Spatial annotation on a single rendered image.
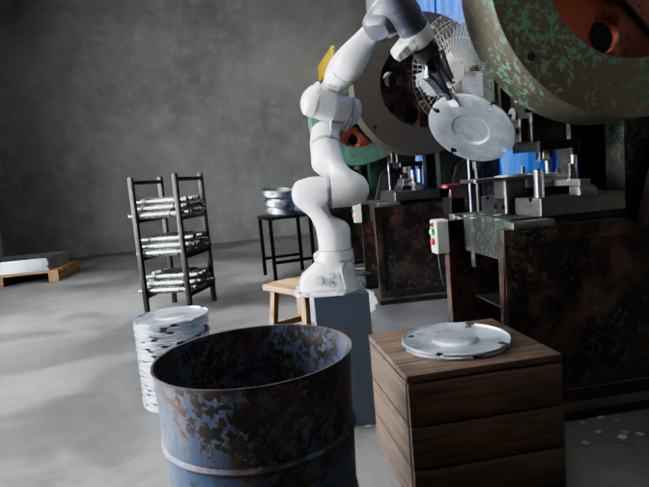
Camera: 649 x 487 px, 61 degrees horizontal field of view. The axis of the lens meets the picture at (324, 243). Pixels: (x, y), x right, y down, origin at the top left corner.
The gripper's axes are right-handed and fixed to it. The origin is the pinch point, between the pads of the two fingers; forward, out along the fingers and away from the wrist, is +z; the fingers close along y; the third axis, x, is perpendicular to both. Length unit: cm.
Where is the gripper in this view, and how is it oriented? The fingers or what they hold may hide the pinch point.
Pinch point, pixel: (451, 96)
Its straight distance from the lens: 181.5
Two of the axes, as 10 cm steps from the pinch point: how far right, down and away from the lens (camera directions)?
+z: 5.6, 6.0, 5.7
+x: -7.0, -0.2, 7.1
